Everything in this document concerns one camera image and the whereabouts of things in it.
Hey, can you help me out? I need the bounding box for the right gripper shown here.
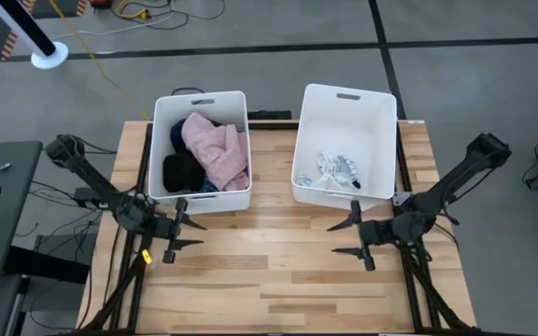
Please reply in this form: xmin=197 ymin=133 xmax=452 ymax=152
xmin=326 ymin=199 xmax=394 ymax=273

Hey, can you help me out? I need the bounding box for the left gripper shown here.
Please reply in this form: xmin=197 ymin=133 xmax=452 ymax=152
xmin=149 ymin=197 xmax=208 ymax=264

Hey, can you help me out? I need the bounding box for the small white cloth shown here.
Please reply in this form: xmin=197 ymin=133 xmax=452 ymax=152
xmin=312 ymin=173 xmax=345 ymax=191

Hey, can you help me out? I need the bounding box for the black garment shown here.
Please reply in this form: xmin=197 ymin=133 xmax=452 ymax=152
xmin=162 ymin=152 xmax=207 ymax=194

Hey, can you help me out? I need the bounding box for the navy white striped sock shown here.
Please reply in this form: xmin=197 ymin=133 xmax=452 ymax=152
xmin=335 ymin=155 xmax=362 ymax=190

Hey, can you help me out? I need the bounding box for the pink shirt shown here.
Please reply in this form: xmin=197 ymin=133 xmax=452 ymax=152
xmin=180 ymin=111 xmax=251 ymax=192

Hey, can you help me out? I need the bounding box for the navy dotted shirt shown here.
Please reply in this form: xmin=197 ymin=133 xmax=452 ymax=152
xmin=169 ymin=118 xmax=193 ymax=155

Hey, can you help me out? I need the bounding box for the white perforated plastic basket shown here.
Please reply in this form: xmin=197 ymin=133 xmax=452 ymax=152
xmin=148 ymin=90 xmax=253 ymax=216
xmin=290 ymin=83 xmax=398 ymax=212

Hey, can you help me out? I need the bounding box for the grey metal mounting plate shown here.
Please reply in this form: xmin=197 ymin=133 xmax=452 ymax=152
xmin=391 ymin=190 xmax=414 ymax=207

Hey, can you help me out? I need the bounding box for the black desk base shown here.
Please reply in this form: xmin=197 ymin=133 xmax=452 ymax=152
xmin=2 ymin=245 xmax=91 ymax=285

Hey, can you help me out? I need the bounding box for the black desk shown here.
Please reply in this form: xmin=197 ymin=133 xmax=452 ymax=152
xmin=0 ymin=140 xmax=44 ymax=284

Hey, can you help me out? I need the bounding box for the white pole with round base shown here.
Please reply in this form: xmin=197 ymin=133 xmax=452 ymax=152
xmin=0 ymin=0 xmax=70 ymax=71

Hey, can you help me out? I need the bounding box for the black cable bundle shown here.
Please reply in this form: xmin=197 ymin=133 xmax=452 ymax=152
xmin=14 ymin=179 xmax=106 ymax=262

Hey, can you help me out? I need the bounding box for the black aluminium table frame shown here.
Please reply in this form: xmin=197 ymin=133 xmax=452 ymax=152
xmin=79 ymin=119 xmax=483 ymax=336

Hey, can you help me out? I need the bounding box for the short black cable loop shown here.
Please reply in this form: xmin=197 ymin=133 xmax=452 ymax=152
xmin=170 ymin=86 xmax=205 ymax=98

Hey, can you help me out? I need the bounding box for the long yellow floor cable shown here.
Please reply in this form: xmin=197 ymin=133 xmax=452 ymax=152
xmin=48 ymin=0 xmax=152 ymax=121

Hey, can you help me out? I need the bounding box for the black floor cable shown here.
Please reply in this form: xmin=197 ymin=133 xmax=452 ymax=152
xmin=145 ymin=0 xmax=227 ymax=32

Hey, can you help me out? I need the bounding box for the white floor cable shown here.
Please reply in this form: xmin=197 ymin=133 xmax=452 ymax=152
xmin=52 ymin=9 xmax=176 ymax=42

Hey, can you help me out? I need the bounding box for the coiled yellow cable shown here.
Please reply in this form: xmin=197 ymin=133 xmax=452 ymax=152
xmin=113 ymin=0 xmax=151 ymax=21

